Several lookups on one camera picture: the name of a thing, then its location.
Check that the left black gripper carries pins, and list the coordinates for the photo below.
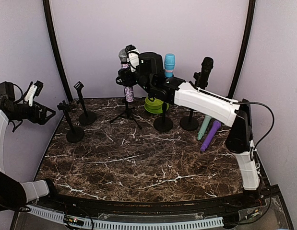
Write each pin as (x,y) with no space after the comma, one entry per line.
(41,120)

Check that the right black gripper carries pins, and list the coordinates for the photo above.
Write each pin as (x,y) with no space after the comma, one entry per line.
(127,79)

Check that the black tripod shock-mount stand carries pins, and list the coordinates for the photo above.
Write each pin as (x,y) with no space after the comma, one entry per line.
(127,113)

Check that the rhinestone silver microphone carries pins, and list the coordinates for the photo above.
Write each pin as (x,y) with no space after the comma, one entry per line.
(128,90)

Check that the black round-base mic stand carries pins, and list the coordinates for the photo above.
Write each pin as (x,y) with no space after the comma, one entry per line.
(163,123)
(76,133)
(87,117)
(190,123)

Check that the light blue microphone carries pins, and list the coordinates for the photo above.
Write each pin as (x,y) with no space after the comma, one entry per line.
(169,64)

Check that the mint green microphone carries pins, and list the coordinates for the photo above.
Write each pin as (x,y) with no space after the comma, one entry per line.
(203,127)

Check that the purple microphone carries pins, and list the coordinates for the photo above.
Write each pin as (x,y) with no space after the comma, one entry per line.
(216,125)

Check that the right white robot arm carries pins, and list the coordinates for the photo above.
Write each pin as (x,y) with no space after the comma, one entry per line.
(146,70)

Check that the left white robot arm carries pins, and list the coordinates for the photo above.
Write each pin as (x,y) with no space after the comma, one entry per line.
(14,195)

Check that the lime green bowl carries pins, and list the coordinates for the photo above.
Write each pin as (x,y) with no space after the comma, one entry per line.
(152,100)

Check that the lime green plate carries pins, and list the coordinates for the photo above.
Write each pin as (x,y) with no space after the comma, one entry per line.
(150,110)

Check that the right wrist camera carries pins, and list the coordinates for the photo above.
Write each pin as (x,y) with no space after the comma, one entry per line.
(132,56)

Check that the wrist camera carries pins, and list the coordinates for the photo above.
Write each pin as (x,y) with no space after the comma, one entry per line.
(132,56)
(34,90)

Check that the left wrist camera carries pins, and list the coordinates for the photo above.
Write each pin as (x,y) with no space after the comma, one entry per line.
(34,90)

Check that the white slotted cable duct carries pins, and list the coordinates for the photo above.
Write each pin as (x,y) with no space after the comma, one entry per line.
(125,222)

